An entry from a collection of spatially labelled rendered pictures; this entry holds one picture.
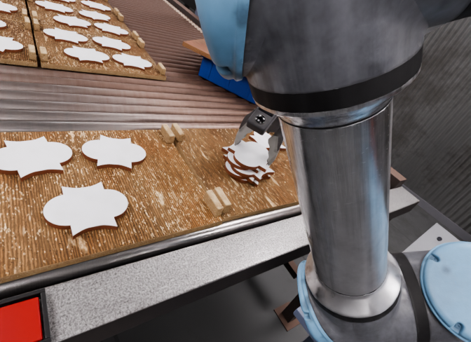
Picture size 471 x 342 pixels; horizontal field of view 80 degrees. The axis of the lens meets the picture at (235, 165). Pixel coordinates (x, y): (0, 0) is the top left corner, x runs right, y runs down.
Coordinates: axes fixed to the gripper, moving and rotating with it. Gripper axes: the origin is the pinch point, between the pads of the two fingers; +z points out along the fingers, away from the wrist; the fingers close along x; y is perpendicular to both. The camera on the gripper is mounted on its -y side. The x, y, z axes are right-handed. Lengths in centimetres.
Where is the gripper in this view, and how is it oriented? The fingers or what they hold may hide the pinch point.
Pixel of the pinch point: (251, 154)
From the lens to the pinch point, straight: 76.6
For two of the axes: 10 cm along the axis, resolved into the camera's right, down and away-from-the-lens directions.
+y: 4.3, -4.0, 8.1
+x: -8.4, -5.1, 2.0
